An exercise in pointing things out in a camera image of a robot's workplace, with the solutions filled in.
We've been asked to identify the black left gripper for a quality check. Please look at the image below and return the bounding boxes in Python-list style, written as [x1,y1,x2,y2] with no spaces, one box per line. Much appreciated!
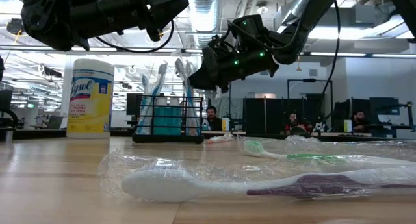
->
[70,0,189,42]

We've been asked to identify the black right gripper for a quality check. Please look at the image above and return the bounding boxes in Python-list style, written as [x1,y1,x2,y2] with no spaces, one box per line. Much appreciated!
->
[189,14,280,93]

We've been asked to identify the teal mouthwash bottle white cap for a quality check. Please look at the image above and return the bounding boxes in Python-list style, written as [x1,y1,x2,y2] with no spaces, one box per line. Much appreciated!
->
[153,97,169,136]
[168,97,183,136]

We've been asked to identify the person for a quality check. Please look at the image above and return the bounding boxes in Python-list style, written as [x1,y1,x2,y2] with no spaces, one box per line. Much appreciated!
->
[349,110,371,131]
[201,106,224,131]
[285,112,311,136]

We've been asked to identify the orange white wrapped toothbrush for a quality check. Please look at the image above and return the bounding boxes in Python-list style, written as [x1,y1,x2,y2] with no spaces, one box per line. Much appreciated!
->
[206,133,237,145]

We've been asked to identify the black partition panels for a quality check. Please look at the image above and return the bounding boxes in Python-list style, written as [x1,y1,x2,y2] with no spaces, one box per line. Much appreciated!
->
[242,97,326,136]

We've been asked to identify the yellow white wipes canister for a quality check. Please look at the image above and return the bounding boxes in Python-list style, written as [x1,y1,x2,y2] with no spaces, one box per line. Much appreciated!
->
[66,58,116,140]

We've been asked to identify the purple white wrapped toothbrush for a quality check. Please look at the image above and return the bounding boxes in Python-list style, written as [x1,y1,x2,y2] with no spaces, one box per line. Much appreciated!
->
[99,151,416,204]

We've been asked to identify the long ceiling light strip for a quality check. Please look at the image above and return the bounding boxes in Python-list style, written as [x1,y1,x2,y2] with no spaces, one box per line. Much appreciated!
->
[0,45,416,58]

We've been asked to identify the grey laptop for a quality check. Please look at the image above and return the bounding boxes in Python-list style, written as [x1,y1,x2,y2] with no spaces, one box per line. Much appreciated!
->
[45,115,64,130]

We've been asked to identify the blue grey monitor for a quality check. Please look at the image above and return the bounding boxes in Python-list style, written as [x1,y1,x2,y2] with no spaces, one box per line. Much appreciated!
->
[370,96,401,116]

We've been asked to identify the dark office chair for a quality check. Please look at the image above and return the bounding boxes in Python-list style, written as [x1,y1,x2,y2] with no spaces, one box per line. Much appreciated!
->
[0,89,24,131]

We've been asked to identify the black stand frame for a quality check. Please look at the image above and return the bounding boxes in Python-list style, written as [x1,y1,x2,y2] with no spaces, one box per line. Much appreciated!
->
[287,78,334,136]
[227,82,233,136]

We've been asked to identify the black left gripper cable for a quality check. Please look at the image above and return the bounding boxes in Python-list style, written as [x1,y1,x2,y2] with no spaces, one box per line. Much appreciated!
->
[94,19,176,54]

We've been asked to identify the round silver ceiling duct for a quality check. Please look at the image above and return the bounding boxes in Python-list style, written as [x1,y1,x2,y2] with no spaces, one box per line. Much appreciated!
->
[188,0,225,48]

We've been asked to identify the black wire caddy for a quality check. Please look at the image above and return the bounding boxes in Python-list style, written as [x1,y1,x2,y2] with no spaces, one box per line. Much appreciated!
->
[131,94,205,145]

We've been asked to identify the slanted silver ceiling duct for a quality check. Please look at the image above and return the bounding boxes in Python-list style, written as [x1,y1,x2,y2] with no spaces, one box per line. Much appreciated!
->
[274,0,321,29]

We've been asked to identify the hanging ceiling camera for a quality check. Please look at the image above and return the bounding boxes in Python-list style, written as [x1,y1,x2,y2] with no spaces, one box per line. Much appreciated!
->
[6,18,23,36]

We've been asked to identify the black aluminium table frame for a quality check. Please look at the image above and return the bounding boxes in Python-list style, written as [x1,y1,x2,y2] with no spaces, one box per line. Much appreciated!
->
[0,128,416,144]

